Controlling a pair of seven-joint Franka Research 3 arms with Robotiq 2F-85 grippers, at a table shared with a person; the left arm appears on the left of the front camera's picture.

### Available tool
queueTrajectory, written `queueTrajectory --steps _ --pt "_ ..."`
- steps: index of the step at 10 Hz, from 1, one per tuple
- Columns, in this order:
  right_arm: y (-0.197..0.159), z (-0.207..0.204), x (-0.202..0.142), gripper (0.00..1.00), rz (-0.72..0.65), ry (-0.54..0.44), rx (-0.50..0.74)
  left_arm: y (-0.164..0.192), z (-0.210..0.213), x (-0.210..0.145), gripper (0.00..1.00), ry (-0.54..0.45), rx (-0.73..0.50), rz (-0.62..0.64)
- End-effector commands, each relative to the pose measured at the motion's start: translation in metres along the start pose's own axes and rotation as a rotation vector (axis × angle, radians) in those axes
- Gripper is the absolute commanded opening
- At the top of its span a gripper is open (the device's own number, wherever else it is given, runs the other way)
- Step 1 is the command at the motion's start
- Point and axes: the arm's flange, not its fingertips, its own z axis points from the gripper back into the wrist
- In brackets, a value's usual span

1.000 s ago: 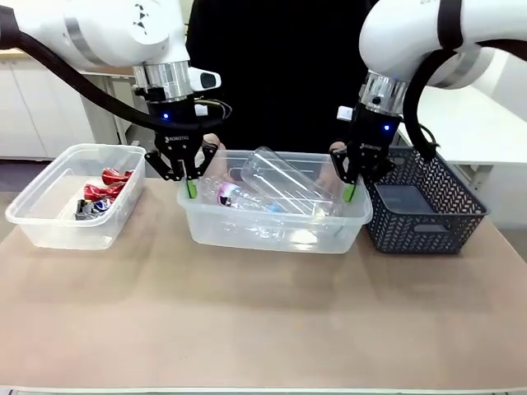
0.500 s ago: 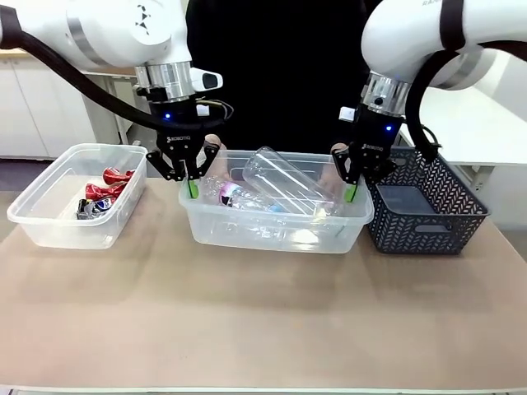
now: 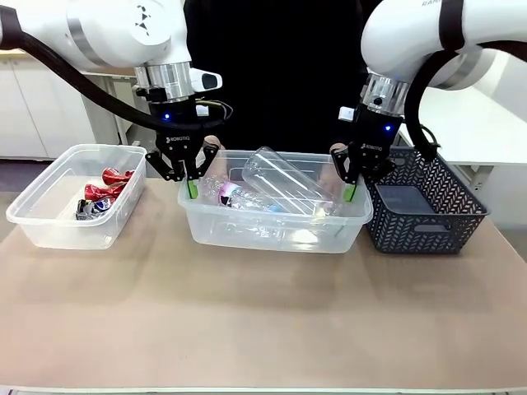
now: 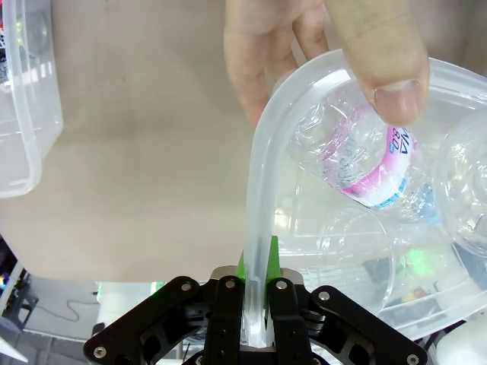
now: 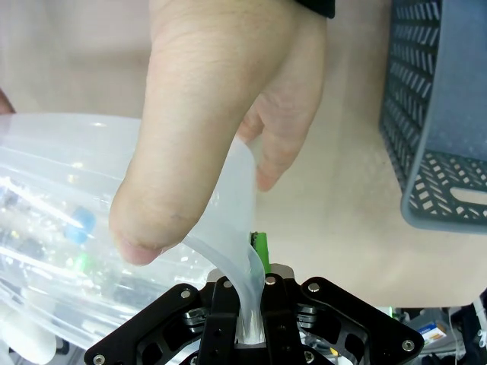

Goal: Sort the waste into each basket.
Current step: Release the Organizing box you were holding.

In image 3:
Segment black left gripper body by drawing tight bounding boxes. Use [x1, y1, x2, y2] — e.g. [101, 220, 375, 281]
[147, 100, 205, 166]

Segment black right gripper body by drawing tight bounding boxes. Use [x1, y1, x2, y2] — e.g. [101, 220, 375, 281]
[352, 106, 403, 170]

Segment white background table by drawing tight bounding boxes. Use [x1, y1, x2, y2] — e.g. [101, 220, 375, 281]
[82, 69, 152, 147]

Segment white cabinet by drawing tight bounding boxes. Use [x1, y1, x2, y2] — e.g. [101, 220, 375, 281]
[0, 49, 96, 160]

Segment thin gripper wires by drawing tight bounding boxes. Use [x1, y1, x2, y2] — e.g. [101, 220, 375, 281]
[196, 98, 234, 123]

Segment small clear plastic bin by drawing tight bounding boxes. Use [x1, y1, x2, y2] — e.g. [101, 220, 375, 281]
[5, 142, 148, 251]

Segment crushed red can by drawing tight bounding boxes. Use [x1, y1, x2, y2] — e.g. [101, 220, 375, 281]
[101, 166, 137, 186]
[84, 183, 127, 202]

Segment large clear plastic bin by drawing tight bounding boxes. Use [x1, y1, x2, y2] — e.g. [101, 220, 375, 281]
[176, 148, 375, 255]

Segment crushed bottle pink label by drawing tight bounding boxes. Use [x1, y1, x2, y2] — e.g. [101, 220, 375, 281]
[200, 173, 248, 207]

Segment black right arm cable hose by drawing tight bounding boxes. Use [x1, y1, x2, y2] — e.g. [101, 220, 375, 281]
[403, 39, 527, 162]

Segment dark grey woven plastic basket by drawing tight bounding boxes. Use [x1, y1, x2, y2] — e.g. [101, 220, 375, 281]
[364, 146, 491, 255]

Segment person black torso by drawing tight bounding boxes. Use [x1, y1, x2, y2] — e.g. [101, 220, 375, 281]
[180, 0, 386, 156]

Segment crushed bottle blue label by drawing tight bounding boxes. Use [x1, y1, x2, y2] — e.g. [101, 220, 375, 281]
[228, 191, 297, 216]

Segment person left hand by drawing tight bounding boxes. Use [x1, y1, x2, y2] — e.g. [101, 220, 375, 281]
[319, 142, 349, 194]

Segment aluminium table edge rail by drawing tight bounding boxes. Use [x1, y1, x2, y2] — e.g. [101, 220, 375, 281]
[0, 386, 527, 395]

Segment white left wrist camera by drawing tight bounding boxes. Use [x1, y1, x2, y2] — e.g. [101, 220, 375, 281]
[189, 67, 224, 94]

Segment large clear plastic cup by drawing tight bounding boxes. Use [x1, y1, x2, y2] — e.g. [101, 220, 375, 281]
[240, 146, 345, 217]

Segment crushed blue black can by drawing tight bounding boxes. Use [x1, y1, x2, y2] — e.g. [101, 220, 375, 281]
[74, 197, 119, 221]

